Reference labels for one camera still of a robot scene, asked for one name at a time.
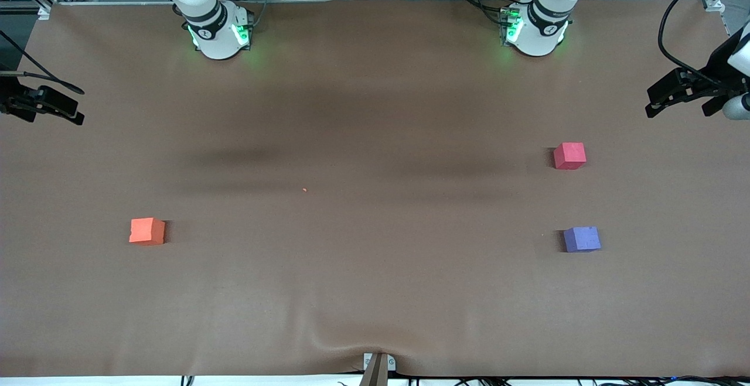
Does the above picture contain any purple foam block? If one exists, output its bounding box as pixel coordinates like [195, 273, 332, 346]
[564, 226, 602, 253]

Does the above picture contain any grey metal clamp bracket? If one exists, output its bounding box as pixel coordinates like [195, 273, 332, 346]
[359, 352, 397, 386]

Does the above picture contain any brown table mat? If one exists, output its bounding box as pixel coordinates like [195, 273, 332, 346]
[0, 0, 750, 378]

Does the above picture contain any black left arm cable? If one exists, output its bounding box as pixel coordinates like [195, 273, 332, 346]
[657, 0, 750, 85]

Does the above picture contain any red foam block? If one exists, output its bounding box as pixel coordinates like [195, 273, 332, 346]
[553, 142, 587, 170]

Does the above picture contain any orange foam block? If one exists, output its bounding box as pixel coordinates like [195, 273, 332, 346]
[129, 217, 166, 246]

